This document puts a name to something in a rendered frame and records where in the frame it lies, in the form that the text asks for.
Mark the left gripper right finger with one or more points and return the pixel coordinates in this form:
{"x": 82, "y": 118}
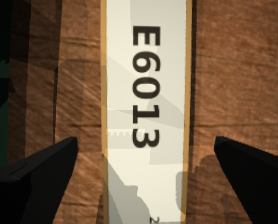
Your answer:
{"x": 253, "y": 175}

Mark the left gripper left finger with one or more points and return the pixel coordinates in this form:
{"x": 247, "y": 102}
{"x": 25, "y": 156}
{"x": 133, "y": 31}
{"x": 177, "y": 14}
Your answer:
{"x": 32, "y": 188}

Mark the white welding electrode pack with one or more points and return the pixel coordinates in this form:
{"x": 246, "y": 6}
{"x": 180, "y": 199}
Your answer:
{"x": 145, "y": 110}

